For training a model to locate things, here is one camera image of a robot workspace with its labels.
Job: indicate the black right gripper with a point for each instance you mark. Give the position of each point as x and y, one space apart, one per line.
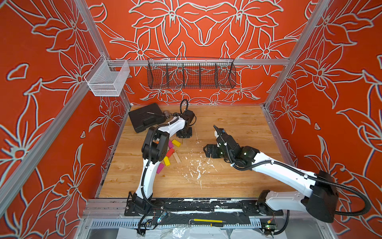
214 154

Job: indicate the black plastic tool case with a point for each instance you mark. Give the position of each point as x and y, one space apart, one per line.
146 117

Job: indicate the natural wooden block angled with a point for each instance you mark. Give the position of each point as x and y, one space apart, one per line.
176 157

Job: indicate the red block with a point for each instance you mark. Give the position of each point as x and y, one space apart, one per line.
170 152

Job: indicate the yellow block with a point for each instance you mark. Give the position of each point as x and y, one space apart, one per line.
167 161
176 143

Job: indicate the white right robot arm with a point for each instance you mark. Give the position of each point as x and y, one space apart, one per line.
313 193

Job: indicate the black wire basket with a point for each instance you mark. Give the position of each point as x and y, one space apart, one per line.
191 73

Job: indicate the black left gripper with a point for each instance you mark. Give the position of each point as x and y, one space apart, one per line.
189 134

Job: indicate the white wire basket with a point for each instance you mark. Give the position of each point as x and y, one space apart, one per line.
106 78

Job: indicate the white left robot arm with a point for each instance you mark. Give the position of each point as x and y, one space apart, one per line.
154 150

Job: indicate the magenta block front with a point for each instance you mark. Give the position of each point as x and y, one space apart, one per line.
160 168

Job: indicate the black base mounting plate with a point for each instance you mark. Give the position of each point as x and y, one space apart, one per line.
249 207

